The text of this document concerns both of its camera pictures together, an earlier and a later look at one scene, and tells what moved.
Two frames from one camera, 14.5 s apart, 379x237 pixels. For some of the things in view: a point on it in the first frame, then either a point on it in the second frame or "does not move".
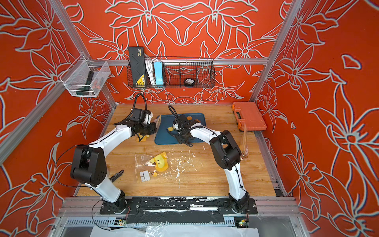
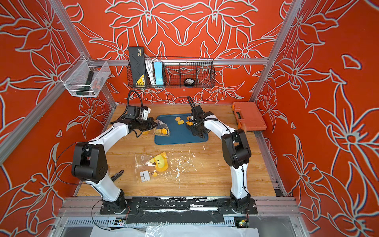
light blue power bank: (158, 72) does not move
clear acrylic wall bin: (85, 78) does not move
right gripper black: (177, 136) -> (194, 132)
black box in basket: (136, 56) does not move
